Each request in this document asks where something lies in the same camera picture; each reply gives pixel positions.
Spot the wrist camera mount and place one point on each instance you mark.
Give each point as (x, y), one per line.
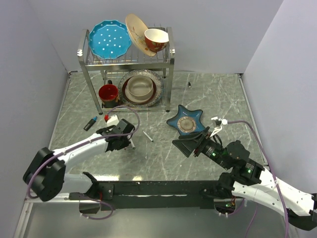
(218, 124)
(111, 120)

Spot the white pen with green tip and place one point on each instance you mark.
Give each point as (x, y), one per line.
(132, 144)

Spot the blue star-shaped dish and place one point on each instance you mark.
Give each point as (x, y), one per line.
(187, 121)

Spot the red floral bowl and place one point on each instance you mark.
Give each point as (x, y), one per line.
(156, 39)

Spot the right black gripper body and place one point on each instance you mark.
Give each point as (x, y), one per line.
(209, 148)

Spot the dark red plate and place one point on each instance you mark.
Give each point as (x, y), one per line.
(132, 100)

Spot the blue polka dot plate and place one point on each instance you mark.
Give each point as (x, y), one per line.
(109, 39)

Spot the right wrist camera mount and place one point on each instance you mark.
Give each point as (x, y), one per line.
(218, 124)

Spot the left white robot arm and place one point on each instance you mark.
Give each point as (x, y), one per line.
(48, 174)

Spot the beige ceramic bowl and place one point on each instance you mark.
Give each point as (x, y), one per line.
(140, 87)

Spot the cream floral plate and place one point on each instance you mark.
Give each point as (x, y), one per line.
(136, 29)

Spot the ornate grey rimmed plate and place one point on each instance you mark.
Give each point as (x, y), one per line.
(153, 76)

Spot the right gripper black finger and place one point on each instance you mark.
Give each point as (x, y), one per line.
(186, 147)
(197, 136)

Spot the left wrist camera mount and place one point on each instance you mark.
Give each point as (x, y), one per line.
(111, 120)

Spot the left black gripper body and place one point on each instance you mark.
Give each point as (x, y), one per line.
(125, 143)

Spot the black base bar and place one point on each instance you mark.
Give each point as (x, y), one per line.
(161, 194)

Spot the black blue highlighter marker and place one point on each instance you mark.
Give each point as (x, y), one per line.
(90, 123)

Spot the steel two-tier dish rack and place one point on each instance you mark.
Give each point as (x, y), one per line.
(133, 59)

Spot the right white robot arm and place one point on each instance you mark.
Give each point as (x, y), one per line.
(244, 177)

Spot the red and black mug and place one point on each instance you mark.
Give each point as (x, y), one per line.
(109, 95)

